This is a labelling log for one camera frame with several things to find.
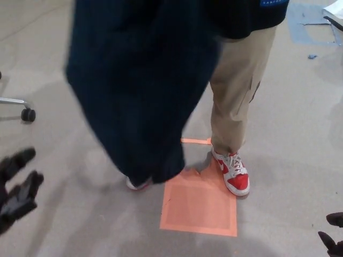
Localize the khaki trousers of person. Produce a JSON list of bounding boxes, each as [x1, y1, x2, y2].
[[208, 25, 278, 156]]

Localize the office chair base with caster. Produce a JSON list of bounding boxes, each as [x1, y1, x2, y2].
[[0, 96, 37, 123]]

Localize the blue white shirt label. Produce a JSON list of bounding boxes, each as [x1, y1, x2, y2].
[[259, 0, 290, 6]]

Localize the dark teal coat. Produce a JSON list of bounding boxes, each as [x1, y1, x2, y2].
[[64, 0, 223, 185]]

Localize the orange floor tape square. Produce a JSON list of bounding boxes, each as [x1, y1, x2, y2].
[[159, 138, 238, 238]]

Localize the red white sneaker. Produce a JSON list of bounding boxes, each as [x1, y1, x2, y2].
[[125, 175, 153, 190], [211, 146, 250, 196]]

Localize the black shirt of person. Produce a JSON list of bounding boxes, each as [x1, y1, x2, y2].
[[206, 0, 290, 41]]

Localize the blue floor tape marking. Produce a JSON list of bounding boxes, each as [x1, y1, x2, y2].
[[288, 2, 343, 48]]

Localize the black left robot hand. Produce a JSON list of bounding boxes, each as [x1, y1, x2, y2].
[[0, 147, 45, 235]]

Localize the white paper sheet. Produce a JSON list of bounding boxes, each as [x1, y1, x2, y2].
[[322, 1, 343, 32]]

